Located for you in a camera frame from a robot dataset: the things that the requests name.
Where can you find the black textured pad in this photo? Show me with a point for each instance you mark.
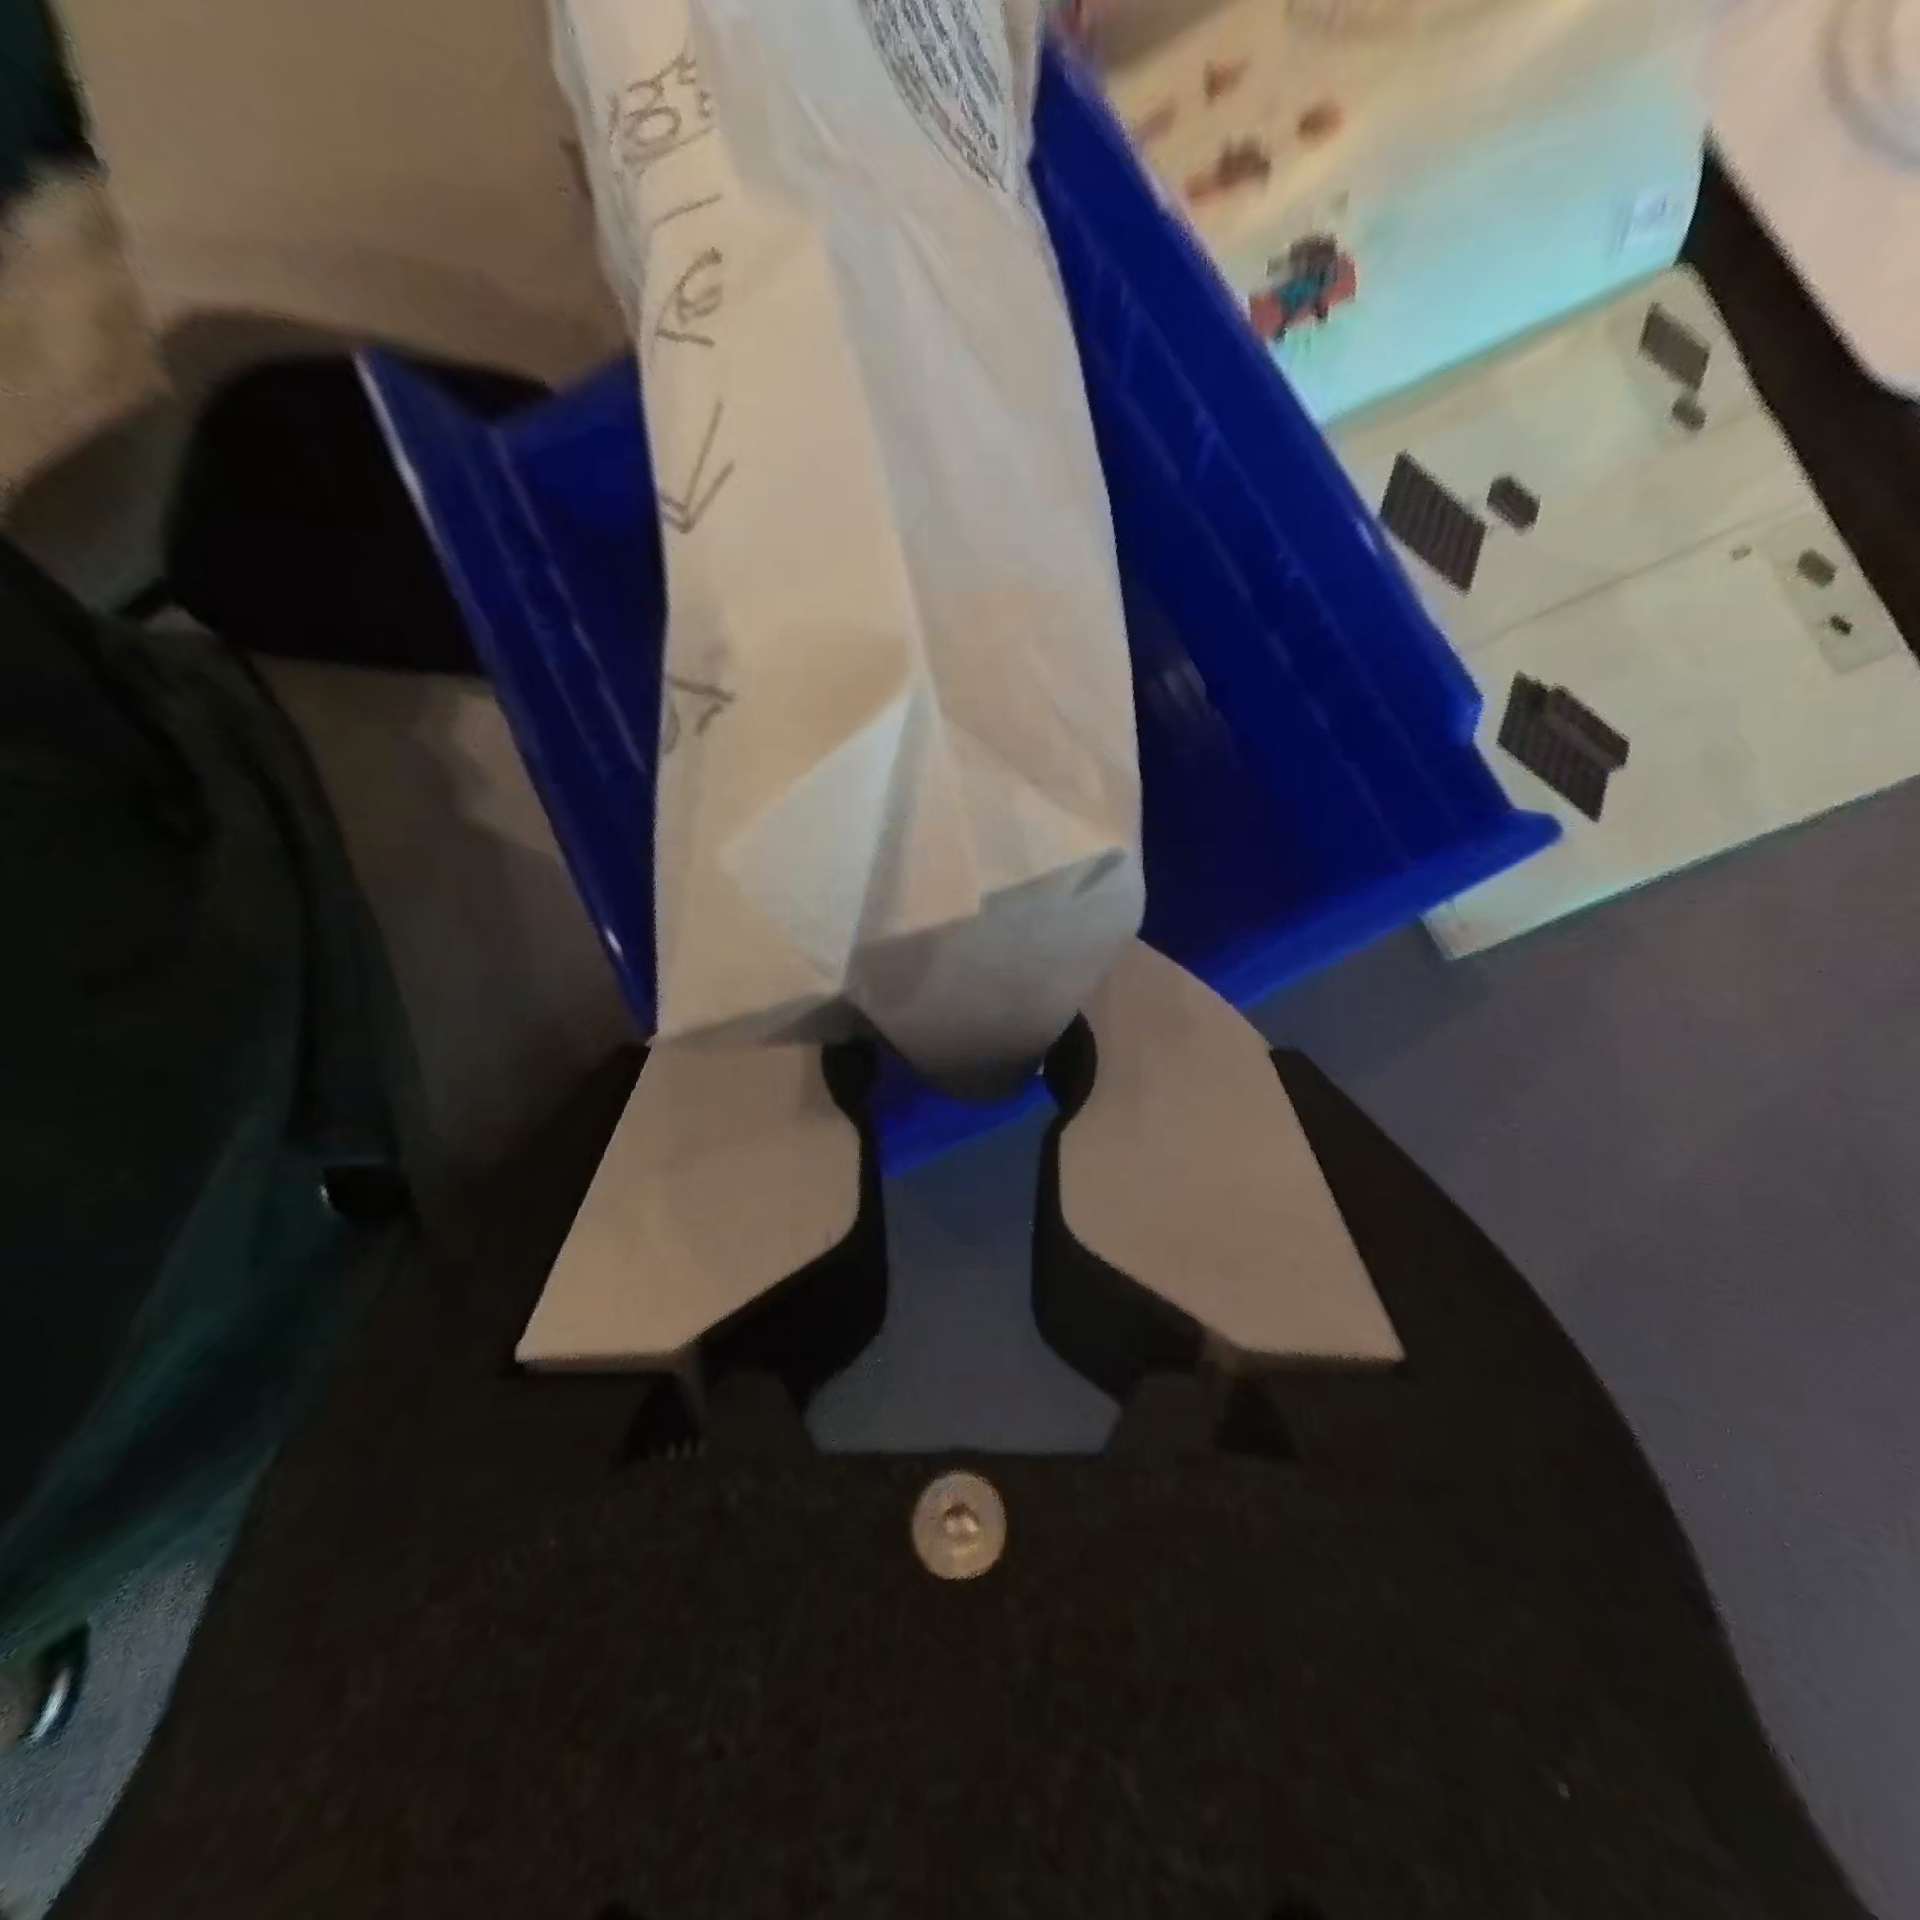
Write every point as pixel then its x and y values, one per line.
pixel 300 524

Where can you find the white printed paper bag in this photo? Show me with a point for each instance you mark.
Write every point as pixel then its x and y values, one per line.
pixel 900 524

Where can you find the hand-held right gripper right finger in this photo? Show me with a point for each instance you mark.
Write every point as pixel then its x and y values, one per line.
pixel 1213 1184

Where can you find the person's dark green jacket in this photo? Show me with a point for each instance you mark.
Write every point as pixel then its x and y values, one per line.
pixel 151 974

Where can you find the blue plastic bin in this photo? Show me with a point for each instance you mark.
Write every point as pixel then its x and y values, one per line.
pixel 1275 674

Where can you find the grey desk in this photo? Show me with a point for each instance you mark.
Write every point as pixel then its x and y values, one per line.
pixel 1648 1125

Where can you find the building instruction booklet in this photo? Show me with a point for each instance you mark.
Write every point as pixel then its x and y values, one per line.
pixel 1648 600

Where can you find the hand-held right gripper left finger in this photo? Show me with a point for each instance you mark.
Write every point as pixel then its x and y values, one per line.
pixel 704 1201

